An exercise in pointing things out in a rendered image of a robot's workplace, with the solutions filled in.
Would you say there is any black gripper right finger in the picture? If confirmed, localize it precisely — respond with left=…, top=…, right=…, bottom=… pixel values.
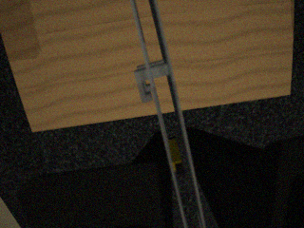
left=185, top=126, right=304, bottom=228

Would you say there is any brown wooden board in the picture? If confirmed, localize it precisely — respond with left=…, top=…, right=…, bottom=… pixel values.
left=0, top=0, right=295, bottom=132

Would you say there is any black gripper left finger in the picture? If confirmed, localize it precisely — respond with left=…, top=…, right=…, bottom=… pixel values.
left=19, top=131, right=174, bottom=228

